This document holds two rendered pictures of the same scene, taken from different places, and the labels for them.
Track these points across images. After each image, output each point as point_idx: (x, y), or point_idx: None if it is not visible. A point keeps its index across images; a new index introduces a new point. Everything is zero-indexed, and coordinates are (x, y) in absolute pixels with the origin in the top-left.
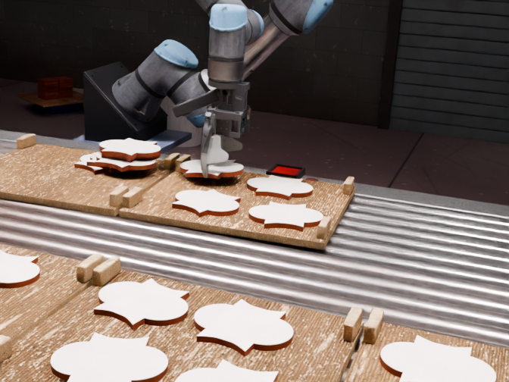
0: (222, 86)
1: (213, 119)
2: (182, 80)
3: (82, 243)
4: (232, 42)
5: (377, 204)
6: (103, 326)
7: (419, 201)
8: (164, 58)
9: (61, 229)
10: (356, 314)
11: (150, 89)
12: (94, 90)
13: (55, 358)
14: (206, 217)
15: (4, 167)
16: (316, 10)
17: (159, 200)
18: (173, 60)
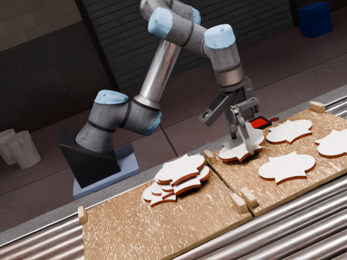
0: (239, 86)
1: (240, 112)
2: (128, 111)
3: (280, 254)
4: (235, 52)
5: (335, 108)
6: None
7: (346, 94)
8: (110, 103)
9: (249, 256)
10: None
11: (109, 129)
12: (73, 152)
13: None
14: (309, 175)
15: (106, 243)
16: (198, 21)
17: (256, 187)
18: (117, 101)
